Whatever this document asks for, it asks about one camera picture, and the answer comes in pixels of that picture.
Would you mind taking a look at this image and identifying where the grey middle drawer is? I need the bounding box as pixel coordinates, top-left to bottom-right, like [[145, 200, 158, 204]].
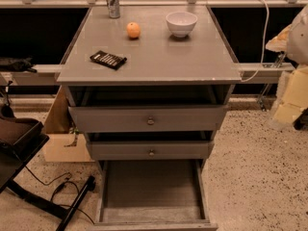
[[87, 141, 214, 160]]

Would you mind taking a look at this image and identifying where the grey drawer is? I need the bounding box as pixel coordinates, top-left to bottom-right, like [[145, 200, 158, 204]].
[[68, 106, 227, 133], [87, 160, 218, 231], [87, 141, 214, 160]]

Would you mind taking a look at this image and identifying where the black floor cable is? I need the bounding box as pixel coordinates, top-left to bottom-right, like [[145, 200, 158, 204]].
[[24, 166, 96, 225]]

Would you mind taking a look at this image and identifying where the white bowl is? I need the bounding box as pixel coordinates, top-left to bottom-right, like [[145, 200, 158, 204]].
[[166, 12, 198, 38]]

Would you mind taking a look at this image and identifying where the grey bottom drawer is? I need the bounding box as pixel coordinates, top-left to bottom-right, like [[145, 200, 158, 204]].
[[87, 160, 218, 231]]

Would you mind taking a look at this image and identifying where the cardboard box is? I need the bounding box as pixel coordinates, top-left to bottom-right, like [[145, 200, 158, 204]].
[[43, 88, 91, 163]]

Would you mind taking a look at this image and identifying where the black chair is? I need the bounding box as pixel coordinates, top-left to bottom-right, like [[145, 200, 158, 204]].
[[0, 105, 95, 231]]

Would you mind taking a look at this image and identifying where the silver drink can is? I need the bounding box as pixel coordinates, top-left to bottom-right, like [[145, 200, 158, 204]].
[[106, 0, 120, 18]]

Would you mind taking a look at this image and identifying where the black bag on rail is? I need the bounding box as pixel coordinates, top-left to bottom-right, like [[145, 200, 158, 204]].
[[0, 57, 37, 73]]

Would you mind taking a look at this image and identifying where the white cable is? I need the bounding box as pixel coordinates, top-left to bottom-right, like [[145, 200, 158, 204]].
[[241, 0, 271, 83]]

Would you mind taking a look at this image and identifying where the metal rail frame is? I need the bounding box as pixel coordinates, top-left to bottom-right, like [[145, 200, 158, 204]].
[[0, 0, 308, 85]]

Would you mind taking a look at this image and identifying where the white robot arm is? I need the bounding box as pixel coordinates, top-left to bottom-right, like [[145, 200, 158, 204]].
[[266, 6, 308, 124]]

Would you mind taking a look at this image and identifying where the grey drawer cabinet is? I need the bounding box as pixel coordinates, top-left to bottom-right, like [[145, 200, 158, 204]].
[[58, 6, 241, 160]]

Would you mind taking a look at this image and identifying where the grey top drawer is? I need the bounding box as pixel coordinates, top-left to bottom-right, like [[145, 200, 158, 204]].
[[68, 106, 227, 133]]

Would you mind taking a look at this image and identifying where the orange fruit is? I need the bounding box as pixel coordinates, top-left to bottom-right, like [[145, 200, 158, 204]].
[[126, 22, 141, 39]]

